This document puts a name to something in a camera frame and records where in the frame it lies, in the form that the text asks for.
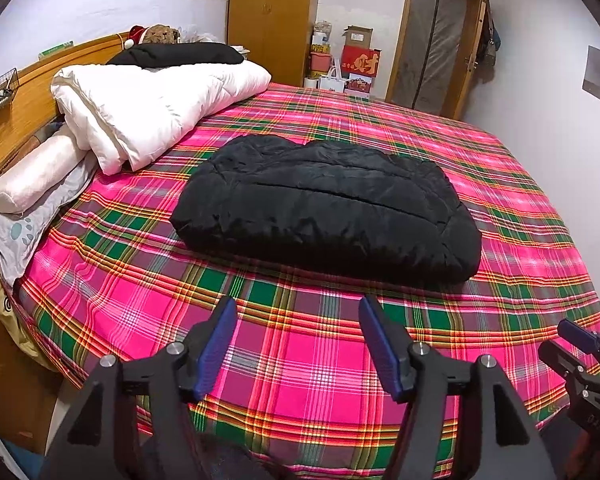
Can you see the beige mattress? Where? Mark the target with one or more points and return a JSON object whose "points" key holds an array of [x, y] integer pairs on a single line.
{"points": [[10, 320]]}

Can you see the open cardboard box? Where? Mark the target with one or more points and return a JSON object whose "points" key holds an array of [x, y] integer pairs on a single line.
{"points": [[357, 36]]}

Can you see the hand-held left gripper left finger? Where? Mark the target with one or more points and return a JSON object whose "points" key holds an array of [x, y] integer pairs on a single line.
{"points": [[215, 350]]}

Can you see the black puffer jacket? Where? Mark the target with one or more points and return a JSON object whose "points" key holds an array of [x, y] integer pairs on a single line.
{"points": [[320, 205]]}

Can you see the wooden bed headboard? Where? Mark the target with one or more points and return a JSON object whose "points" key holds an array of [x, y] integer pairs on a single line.
{"points": [[35, 90]]}

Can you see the white duvet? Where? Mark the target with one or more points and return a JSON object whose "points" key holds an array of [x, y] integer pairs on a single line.
{"points": [[145, 100]]}

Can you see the black pillow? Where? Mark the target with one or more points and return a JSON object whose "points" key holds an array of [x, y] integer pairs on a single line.
{"points": [[180, 54]]}

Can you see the clear plastic bag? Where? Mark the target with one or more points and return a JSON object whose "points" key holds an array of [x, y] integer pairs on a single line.
{"points": [[197, 35]]}

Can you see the wooden door with grey panels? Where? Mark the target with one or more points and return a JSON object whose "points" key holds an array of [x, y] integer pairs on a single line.
{"points": [[430, 45]]}

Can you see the pink storage bin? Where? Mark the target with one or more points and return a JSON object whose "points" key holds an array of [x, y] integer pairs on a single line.
{"points": [[320, 62]]}

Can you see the red gift box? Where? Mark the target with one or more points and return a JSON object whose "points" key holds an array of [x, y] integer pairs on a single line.
{"points": [[360, 62]]}

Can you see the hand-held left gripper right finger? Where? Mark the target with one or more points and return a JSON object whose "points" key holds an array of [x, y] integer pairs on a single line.
{"points": [[380, 350]]}

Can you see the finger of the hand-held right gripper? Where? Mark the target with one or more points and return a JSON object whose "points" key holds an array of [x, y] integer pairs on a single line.
{"points": [[577, 335], [555, 355]]}

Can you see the wooden wardrobe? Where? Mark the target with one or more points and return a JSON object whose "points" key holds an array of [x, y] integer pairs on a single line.
{"points": [[270, 20]]}

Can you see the white tote bag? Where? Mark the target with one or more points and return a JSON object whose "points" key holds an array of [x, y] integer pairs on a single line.
{"points": [[332, 82]]}

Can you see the green paper strip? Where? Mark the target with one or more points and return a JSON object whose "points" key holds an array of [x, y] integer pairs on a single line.
{"points": [[55, 51]]}

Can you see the red and white box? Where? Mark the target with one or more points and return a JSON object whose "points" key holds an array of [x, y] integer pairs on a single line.
{"points": [[358, 86]]}

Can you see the grey paw-print pillow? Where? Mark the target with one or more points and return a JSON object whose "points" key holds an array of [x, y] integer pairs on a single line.
{"points": [[20, 235]]}

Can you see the hanging bags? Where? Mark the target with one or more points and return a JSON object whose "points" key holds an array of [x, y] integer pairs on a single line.
{"points": [[490, 40]]}

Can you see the pink plaid bed sheet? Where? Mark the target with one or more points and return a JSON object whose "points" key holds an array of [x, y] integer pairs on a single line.
{"points": [[290, 340]]}

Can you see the pink long pillow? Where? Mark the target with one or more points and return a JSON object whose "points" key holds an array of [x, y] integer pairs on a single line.
{"points": [[30, 175]]}

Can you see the brown plush toy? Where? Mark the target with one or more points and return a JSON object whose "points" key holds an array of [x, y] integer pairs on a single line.
{"points": [[155, 34]]}

